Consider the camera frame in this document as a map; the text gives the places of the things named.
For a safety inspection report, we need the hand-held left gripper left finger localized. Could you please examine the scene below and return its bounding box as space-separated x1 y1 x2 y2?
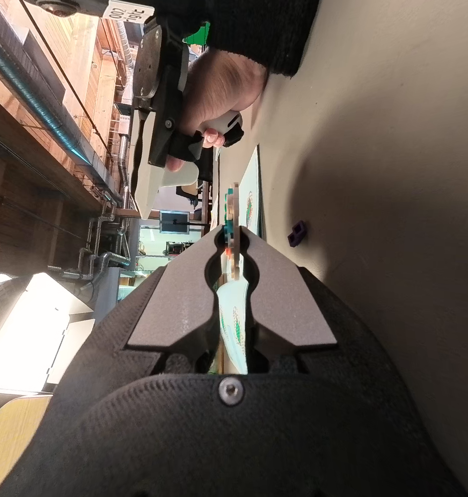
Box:
127 225 224 354

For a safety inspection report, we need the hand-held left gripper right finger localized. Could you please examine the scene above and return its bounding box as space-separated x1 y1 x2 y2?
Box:
239 227 338 358

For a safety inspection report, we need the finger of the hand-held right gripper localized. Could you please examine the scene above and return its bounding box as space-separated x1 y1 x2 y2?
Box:
128 110 199 220

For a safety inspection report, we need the teal lego brick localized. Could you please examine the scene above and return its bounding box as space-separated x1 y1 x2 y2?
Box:
224 187 235 240

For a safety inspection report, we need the bright green lego piece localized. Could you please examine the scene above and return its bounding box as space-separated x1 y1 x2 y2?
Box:
183 21 211 46

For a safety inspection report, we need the purple lego brick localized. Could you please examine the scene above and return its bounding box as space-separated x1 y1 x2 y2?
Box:
287 220 308 247

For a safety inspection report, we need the person's right hand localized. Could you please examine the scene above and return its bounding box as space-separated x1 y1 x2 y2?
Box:
167 48 268 172

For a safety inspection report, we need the black computer monitor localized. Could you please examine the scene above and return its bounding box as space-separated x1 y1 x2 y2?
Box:
159 210 191 234

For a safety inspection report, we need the pale wooden panel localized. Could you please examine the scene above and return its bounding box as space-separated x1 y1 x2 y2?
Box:
0 394 54 494

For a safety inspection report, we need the grey ceiling duct pipe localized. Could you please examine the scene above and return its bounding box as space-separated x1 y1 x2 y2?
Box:
0 23 120 204

